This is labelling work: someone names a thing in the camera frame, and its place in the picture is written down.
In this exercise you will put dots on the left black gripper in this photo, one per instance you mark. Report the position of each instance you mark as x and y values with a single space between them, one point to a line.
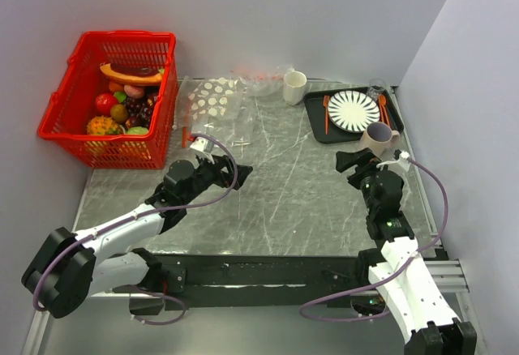
226 178

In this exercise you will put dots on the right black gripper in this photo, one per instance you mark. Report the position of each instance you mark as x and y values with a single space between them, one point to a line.
369 163

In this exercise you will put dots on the toy green cabbage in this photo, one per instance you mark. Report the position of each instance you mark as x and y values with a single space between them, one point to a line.
137 130

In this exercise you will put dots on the toy pineapple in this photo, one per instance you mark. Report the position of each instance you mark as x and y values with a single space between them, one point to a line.
102 125

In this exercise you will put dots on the polka dot zip bag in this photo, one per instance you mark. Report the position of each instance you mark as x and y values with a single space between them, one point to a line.
200 99

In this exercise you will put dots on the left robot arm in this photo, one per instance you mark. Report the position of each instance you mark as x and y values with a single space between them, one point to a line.
69 267

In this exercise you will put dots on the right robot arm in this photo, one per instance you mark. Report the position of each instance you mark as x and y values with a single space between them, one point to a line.
396 267

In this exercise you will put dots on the clear red-zipper bag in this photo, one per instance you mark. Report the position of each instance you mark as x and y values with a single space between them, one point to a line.
232 133

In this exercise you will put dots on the crumpled clear bag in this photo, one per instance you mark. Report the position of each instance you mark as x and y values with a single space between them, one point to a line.
256 82

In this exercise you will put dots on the beige purple mug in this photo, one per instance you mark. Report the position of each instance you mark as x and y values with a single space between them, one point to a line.
378 137

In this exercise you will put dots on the striped white plate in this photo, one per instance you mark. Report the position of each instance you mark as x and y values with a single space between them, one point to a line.
352 111

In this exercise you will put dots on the orange fork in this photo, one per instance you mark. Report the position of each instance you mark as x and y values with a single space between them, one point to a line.
326 117

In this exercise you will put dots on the orange spoon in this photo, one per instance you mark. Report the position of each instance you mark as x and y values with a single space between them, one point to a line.
383 110

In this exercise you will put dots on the clear glass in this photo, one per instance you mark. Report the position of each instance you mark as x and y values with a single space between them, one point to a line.
376 87

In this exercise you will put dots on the toy grapes bunch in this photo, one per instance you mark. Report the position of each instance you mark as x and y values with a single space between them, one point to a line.
140 110

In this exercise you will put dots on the toy peach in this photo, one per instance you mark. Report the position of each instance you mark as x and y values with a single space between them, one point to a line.
134 92

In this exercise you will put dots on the toy papaya slice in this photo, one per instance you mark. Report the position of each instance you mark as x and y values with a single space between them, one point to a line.
132 75

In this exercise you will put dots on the toy red apple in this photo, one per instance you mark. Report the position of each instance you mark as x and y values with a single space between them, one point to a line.
104 102

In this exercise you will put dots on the red plastic basket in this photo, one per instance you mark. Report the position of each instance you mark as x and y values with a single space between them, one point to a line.
72 106

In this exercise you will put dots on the black base frame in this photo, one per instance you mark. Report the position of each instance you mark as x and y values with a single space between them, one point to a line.
243 280

